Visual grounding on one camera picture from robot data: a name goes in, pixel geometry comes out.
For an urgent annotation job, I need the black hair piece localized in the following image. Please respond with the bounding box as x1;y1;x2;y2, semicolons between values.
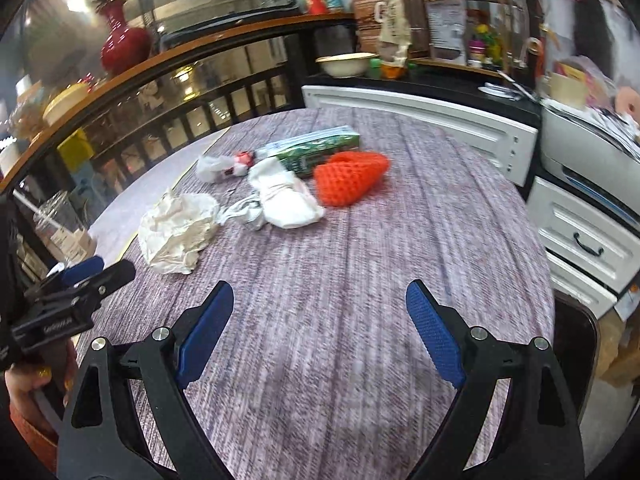
572;0;619;79

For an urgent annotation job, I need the green carton packet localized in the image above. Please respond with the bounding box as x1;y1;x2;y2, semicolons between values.
255;126;361;179

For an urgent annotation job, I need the grey twisted wrapper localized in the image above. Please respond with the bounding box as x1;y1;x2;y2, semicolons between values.
217;197;266;231

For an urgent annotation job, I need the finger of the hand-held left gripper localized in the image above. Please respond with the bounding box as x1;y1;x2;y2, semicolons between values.
42;260;137;307
47;256;106;287

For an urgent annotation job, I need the white printer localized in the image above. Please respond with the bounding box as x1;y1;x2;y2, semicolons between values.
540;97;640;212

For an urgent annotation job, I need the small clear red wrapper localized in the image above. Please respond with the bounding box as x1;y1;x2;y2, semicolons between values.
195;150;257;181

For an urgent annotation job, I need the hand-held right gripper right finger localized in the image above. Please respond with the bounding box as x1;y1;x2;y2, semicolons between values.
406;279;586;480

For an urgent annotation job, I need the brown cardboard carton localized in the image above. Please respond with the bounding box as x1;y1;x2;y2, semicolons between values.
352;0;401;56

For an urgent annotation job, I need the yellow box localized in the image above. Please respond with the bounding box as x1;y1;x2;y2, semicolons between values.
57;130;96;171

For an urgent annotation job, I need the low white drawer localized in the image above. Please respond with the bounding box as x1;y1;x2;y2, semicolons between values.
545;255;619;319

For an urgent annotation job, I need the person's left hand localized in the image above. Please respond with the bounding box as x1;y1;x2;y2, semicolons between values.
5;342;78;411

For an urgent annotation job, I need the orange foam fruit net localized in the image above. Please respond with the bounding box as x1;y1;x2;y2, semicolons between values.
313;151;391;207

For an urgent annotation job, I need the person's left forearm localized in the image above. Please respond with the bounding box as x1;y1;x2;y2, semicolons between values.
10;395;61;462

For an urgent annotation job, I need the dark brown trash bin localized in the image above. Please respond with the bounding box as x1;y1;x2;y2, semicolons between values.
550;292;601;427

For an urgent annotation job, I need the pink plastic bag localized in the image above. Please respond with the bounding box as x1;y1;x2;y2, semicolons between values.
555;55;618;106

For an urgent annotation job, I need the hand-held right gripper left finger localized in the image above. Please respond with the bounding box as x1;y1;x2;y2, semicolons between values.
57;280;236;480

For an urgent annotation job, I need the black pouch with white label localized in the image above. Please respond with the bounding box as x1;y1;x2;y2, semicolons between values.
425;0;469;64

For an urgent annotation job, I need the clear plastic cup with straw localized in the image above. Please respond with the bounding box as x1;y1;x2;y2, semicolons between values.
20;190;92;262

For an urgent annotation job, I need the cream bowl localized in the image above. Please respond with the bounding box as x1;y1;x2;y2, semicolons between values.
316;52;380;79

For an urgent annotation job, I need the white drawer with black handle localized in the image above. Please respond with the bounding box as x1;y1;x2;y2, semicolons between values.
526;176;640;294

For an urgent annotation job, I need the black balustrade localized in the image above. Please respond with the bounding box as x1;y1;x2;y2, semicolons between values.
10;67;302;242

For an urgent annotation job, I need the white paper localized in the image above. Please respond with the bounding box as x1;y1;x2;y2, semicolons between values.
137;191;221;275

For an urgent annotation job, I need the curved wooden counter rail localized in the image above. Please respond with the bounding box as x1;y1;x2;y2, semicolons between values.
0;12;357;193

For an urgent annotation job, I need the cream lidded dish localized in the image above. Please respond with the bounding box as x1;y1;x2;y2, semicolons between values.
42;82;94;126

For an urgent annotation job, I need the beige tape roll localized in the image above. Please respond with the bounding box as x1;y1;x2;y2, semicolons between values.
547;72;589;109

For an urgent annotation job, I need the long white drawer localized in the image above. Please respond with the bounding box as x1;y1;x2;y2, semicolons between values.
301;85;540;188

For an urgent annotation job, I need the beige canvas tote bag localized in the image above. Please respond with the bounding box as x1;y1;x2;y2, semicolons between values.
375;0;414;69

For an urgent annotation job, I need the red vase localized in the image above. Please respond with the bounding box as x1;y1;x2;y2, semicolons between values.
100;0;153;77

